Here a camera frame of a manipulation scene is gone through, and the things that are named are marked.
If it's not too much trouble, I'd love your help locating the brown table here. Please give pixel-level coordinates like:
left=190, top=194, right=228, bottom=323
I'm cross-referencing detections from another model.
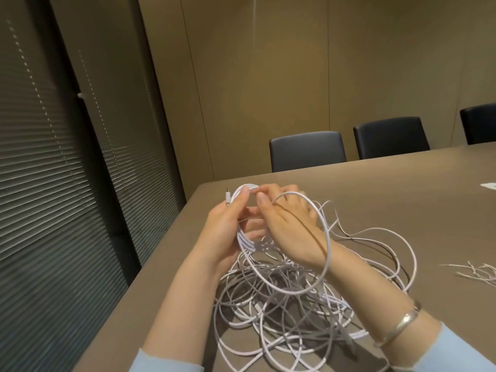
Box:
left=71, top=142, right=496, bottom=372

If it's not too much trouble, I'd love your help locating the dark meeting chair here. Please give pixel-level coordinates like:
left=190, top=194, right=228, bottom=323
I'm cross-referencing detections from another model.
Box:
left=459, top=103, right=496, bottom=146
left=352, top=116, right=431, bottom=161
left=269, top=130, right=348, bottom=173

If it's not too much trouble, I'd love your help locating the bunch of white twist ties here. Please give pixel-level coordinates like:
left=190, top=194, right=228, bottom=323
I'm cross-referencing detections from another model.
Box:
left=440, top=260, right=496, bottom=288

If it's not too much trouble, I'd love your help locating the person's right forearm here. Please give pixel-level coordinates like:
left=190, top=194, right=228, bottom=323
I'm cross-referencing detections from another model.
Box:
left=317, top=242, right=496, bottom=372

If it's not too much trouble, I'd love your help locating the glass partition with grey blinds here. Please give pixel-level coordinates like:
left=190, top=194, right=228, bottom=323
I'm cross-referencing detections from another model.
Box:
left=0, top=0, right=187, bottom=372

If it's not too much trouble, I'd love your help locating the silver bracelet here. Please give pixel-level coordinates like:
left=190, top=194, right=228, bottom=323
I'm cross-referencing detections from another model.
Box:
left=373, top=300, right=422, bottom=348

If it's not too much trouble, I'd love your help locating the person's right hand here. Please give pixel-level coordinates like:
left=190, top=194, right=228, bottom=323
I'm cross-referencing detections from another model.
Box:
left=254, top=183, right=336, bottom=274

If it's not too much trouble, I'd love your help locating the pile of white cables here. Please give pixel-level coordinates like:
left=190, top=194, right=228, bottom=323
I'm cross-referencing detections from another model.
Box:
left=213, top=200, right=419, bottom=372

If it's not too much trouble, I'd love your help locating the person's left hand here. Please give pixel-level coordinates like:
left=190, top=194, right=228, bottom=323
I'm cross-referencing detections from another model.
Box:
left=195, top=186, right=270, bottom=275

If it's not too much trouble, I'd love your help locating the person's left forearm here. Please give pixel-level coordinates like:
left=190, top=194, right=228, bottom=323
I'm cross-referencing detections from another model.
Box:
left=131, top=251, right=229, bottom=372

